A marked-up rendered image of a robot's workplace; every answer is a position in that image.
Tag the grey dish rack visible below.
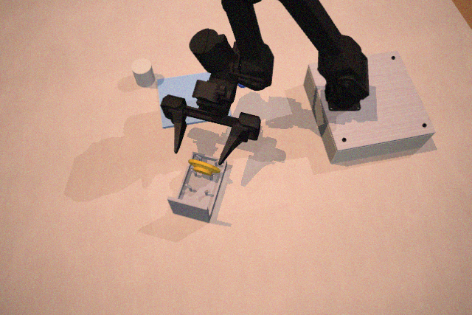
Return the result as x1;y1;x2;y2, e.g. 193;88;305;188
167;152;227;223

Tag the yellow round plate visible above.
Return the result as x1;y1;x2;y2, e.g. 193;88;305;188
188;159;220;176

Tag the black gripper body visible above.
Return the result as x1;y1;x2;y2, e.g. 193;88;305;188
160;77;261;141

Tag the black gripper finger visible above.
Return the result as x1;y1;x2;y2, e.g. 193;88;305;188
218;124;248;165
167;108;187;154

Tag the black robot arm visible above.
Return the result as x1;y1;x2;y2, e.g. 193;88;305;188
189;0;369;113

